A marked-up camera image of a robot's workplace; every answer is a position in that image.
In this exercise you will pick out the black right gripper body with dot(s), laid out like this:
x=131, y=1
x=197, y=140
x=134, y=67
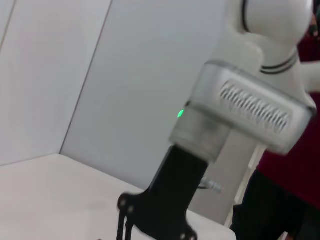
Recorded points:
x=172, y=187

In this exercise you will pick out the person in maroon shirt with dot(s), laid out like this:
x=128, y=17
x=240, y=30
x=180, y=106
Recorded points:
x=287, y=187

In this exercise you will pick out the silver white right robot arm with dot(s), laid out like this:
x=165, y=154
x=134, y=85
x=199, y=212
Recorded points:
x=250, y=112

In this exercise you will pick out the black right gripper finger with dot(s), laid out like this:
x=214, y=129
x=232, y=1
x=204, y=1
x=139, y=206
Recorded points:
x=123, y=227

